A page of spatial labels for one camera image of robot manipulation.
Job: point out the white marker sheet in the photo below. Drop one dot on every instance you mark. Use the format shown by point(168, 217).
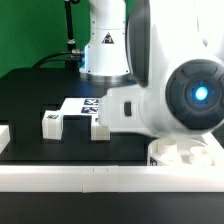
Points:
point(80, 106)

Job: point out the black pole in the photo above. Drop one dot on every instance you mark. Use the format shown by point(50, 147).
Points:
point(71, 44)

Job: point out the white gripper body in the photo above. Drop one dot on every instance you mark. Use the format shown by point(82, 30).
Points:
point(118, 110)

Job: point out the white fence bar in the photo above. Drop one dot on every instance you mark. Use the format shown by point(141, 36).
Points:
point(90, 179)
point(4, 137)

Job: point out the white left fence bar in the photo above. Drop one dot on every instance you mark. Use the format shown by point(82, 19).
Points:
point(4, 137)

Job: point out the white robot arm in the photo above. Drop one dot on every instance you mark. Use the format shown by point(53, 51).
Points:
point(179, 87)

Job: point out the white front fence bar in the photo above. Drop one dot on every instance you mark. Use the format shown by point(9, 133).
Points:
point(90, 179)

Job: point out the white round stool seat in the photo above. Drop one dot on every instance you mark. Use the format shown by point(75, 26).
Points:
point(183, 152)

